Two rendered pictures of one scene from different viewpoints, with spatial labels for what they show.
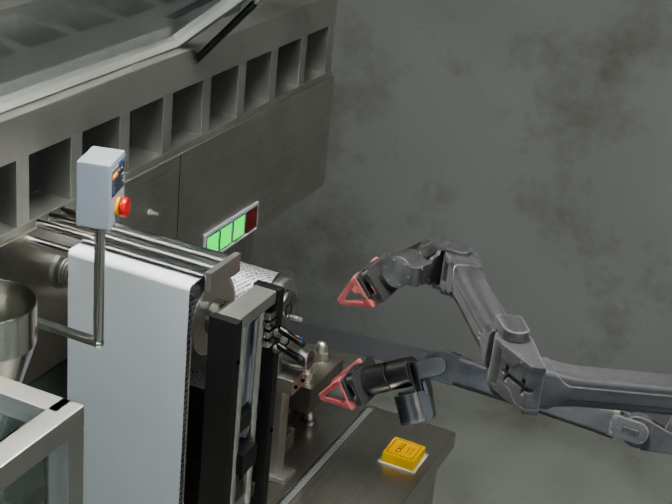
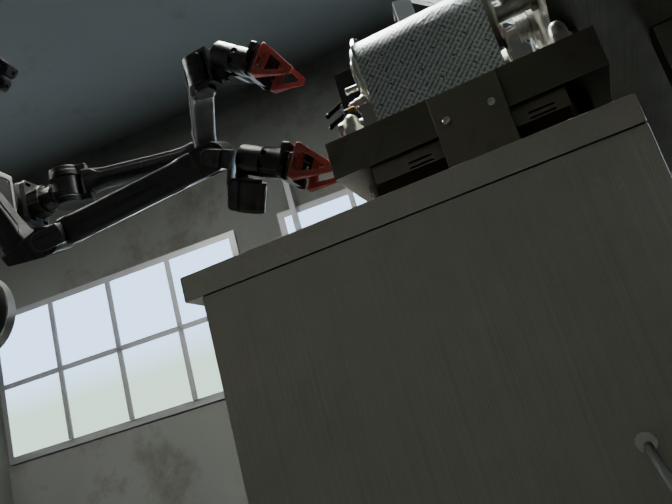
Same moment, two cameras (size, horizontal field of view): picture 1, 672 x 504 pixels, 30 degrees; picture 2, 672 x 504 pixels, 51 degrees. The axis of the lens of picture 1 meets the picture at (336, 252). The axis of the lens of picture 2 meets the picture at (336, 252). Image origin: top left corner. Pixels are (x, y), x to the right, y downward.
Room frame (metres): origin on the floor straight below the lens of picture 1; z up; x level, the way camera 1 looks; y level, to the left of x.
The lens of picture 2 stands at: (3.32, -0.13, 0.59)
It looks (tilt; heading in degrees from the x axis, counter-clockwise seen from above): 16 degrees up; 176
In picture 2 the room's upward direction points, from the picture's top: 16 degrees counter-clockwise
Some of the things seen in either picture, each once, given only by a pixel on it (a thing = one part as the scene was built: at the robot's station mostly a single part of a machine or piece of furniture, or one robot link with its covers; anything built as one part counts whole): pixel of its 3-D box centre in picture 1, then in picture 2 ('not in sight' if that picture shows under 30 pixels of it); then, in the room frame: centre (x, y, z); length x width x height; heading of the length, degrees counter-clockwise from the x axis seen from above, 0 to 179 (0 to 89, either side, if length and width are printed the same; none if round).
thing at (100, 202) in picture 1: (106, 188); (403, 22); (1.65, 0.33, 1.66); 0.07 x 0.07 x 0.10; 83
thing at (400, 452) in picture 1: (403, 453); not in sight; (2.20, -0.18, 0.91); 0.07 x 0.07 x 0.02; 67
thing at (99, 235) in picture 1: (99, 282); not in sight; (1.65, 0.34, 1.51); 0.02 x 0.02 x 0.20
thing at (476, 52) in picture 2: not in sight; (441, 98); (2.25, 0.19, 1.12); 0.23 x 0.01 x 0.18; 67
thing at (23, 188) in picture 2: not in sight; (44, 200); (1.55, -0.74, 1.45); 0.09 x 0.08 x 0.12; 164
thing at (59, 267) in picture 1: (76, 274); (519, 29); (2.03, 0.46, 1.33); 0.07 x 0.07 x 0.07; 67
